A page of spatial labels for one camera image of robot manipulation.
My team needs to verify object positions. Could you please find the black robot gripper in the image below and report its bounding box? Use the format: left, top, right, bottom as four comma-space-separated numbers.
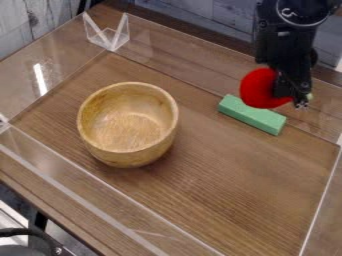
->
254, 0, 333, 109

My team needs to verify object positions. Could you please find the red plush strawberry toy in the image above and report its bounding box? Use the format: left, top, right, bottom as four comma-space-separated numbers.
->
239, 68, 292, 109

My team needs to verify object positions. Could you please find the green rectangular block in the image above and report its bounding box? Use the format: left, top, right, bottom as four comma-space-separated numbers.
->
218, 95, 287, 136

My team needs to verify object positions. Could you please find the wooden bowl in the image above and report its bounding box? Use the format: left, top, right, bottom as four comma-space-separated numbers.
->
76, 82, 179, 168

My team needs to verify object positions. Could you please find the black table leg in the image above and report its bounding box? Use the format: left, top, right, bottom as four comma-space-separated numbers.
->
33, 211, 48, 230

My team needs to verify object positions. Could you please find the clear acrylic tray wall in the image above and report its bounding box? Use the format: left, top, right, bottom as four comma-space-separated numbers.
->
0, 115, 223, 256

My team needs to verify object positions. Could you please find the black cable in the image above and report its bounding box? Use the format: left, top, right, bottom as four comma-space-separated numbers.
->
0, 228, 61, 256

